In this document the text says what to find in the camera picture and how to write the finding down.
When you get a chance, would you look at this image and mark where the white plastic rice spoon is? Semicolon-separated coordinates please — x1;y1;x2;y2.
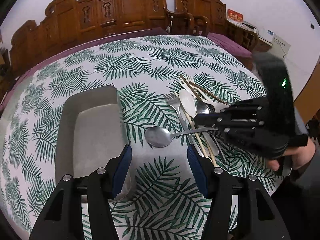
179;89;219;156

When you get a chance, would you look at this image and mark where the large steel spoon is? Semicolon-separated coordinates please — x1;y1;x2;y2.
144;126;217;148

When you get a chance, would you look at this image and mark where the person's right hand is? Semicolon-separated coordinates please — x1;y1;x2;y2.
265;138;316;172

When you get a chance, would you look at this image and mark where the small steel spoon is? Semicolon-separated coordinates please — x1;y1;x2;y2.
196;100;226;162

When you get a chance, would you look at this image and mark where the dark wooden chopstick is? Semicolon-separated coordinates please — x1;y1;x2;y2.
180;75;230;106

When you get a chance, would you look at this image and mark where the light wooden chopstick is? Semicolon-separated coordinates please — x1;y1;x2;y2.
182;108;218;167

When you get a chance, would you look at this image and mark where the steel fork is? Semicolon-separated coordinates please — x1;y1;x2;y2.
163;93;202;153

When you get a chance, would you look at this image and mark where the purple armchair cushion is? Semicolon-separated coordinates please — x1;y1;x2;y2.
207;33;252;59

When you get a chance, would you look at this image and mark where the wooden side table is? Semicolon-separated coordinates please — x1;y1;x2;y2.
247;31;272;52

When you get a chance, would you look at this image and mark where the grey metal tray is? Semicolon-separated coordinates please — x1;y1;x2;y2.
55;86;128;181

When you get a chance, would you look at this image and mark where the palm leaf tablecloth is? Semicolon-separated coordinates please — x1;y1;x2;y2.
1;35;266;239

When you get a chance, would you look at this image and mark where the red card box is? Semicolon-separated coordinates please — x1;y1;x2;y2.
227;9;243;23

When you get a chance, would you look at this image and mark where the carved wooden armchair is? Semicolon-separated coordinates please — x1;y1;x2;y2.
175;0;259;51

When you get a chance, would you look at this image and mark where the carved wooden sofa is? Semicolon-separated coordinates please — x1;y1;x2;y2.
8;0;196;73

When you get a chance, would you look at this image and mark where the white wall panel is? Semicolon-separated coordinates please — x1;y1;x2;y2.
268;34;291;60

